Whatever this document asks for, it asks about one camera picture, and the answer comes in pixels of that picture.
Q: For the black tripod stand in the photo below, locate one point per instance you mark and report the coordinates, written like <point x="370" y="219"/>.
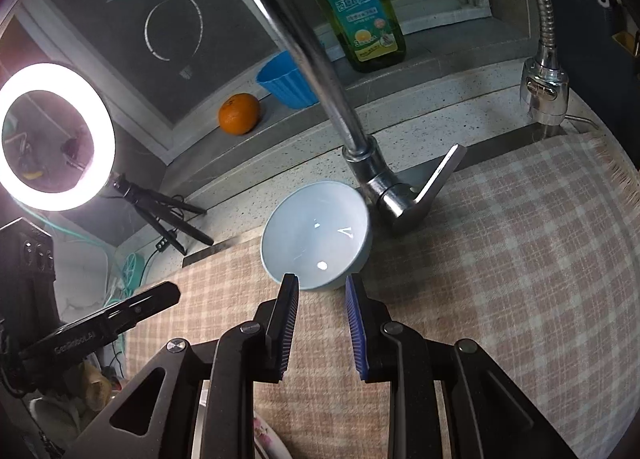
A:
<point x="164" y="214"/>

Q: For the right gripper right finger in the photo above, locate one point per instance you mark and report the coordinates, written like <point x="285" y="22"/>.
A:
<point x="444" y="396"/>

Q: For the left gloved hand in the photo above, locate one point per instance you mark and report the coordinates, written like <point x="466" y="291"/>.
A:
<point x="62" y="417"/>

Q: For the teal power strip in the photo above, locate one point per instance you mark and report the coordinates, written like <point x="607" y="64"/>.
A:
<point x="132" y="271"/>

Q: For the white ring light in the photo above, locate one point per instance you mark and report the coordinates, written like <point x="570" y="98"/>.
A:
<point x="65" y="83"/>

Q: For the plaid checkered cloth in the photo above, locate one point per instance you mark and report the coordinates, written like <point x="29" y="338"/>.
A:
<point x="534" y="255"/>

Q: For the orange tangerine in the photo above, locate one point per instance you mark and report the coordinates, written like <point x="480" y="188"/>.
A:
<point x="239" y="114"/>

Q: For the light blue ceramic bowl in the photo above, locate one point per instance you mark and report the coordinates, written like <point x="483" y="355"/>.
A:
<point x="321" y="233"/>

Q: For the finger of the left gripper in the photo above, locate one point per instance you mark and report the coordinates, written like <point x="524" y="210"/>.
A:
<point x="70" y="344"/>

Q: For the dark knife holder block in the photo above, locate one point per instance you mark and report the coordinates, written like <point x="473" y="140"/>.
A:
<point x="595" y="45"/>

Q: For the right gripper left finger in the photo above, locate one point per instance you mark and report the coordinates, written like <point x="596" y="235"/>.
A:
<point x="204" y="390"/>

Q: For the black inline light remote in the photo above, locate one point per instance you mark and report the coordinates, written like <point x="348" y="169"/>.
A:
<point x="161" y="244"/>

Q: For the white plate with pink flowers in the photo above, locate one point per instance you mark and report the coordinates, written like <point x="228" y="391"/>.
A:
<point x="267" y="444"/>

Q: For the green dish soap bottle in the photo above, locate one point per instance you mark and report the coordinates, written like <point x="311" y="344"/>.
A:
<point x="368" y="31"/>

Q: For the blue ribbed plastic cup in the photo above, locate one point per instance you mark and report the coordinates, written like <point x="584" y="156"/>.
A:
<point x="283" y="80"/>

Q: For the chrome kitchen faucet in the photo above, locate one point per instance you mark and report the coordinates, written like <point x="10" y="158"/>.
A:
<point x="402" y="207"/>

